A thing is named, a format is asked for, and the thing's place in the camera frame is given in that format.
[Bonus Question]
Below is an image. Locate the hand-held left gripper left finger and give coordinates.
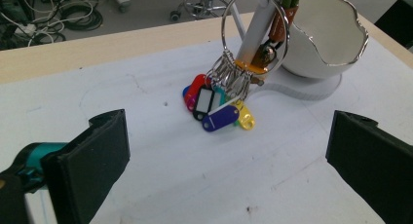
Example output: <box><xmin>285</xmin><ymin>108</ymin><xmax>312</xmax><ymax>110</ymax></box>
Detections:
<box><xmin>40</xmin><ymin>108</ymin><xmax>131</xmax><ymax>224</ymax></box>

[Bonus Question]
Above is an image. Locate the metal ring with coloured tags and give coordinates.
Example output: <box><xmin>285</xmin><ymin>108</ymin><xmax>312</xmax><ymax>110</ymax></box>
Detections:
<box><xmin>181</xmin><ymin>0</ymin><xmax>291</xmax><ymax>133</ymax></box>

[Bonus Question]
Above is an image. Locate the white power strip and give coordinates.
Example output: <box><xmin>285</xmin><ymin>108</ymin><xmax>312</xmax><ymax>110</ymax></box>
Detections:
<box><xmin>13</xmin><ymin>22</ymin><xmax>37</xmax><ymax>37</ymax></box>

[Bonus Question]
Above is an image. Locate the black cable coil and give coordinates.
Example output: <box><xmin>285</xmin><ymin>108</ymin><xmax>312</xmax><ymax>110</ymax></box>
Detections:
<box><xmin>57</xmin><ymin>0</ymin><xmax>104</xmax><ymax>32</ymax></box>

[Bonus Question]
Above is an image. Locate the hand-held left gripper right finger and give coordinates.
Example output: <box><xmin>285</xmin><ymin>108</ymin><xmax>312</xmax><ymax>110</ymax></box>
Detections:
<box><xmin>325</xmin><ymin>109</ymin><xmax>413</xmax><ymax>224</ymax></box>

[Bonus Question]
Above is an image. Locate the grey desk foot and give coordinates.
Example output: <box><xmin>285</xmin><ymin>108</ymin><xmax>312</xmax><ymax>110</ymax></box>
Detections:
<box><xmin>106</xmin><ymin>0</ymin><xmax>131</xmax><ymax>14</ymax></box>

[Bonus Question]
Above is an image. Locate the chrome stool base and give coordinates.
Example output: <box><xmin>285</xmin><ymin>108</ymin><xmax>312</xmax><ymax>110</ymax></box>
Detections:
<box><xmin>169</xmin><ymin>0</ymin><xmax>230</xmax><ymax>22</ymax></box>

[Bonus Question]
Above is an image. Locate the dark panel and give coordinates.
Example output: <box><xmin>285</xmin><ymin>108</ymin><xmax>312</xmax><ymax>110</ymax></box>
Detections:
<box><xmin>373</xmin><ymin>0</ymin><xmax>413</xmax><ymax>51</ymax></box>

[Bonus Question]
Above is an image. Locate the white eggshell-shaped bowl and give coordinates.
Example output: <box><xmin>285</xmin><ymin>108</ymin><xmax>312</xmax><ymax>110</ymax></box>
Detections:
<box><xmin>281</xmin><ymin>0</ymin><xmax>370</xmax><ymax>81</ymax></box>

